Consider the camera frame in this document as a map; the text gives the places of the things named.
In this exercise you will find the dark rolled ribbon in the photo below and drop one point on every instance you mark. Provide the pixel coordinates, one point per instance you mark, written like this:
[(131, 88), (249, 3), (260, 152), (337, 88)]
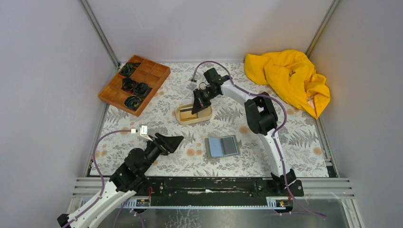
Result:
[(133, 102), (128, 69), (128, 84), (141, 90)]

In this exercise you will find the orange compartment organizer tray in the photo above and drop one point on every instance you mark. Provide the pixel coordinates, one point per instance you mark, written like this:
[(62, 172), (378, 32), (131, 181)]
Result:
[(150, 72)]

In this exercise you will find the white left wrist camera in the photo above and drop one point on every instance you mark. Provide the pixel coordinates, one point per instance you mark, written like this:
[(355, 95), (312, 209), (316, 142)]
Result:
[(143, 130)]

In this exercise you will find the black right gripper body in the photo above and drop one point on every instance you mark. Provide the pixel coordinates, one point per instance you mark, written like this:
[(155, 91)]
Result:
[(201, 98)]

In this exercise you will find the beige oval plastic tray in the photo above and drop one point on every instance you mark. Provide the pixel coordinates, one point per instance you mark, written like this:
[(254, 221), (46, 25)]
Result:
[(203, 115)]

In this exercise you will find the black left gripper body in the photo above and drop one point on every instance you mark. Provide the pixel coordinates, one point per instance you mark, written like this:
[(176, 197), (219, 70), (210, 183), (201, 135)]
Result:
[(160, 143)]

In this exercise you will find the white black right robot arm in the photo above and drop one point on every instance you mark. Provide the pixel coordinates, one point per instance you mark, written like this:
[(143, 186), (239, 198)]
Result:
[(261, 119)]

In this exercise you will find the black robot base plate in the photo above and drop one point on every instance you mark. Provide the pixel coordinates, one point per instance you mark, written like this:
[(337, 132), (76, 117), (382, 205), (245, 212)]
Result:
[(202, 191)]

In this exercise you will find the grey card holder wallet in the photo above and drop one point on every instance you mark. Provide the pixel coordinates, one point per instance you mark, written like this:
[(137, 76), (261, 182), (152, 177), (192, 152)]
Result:
[(220, 147)]

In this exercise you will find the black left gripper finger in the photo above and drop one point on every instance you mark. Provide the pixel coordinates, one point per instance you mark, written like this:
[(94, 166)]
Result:
[(171, 143), (162, 139)]

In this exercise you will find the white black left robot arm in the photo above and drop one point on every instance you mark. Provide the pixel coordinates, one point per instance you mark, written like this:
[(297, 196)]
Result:
[(110, 188)]

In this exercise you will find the floral patterned table mat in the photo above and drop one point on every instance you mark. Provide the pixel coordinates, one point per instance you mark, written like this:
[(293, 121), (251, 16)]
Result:
[(298, 135)]

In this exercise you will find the yellow crumpled cloth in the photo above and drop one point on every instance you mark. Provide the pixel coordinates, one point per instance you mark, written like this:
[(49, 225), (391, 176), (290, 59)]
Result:
[(292, 76)]

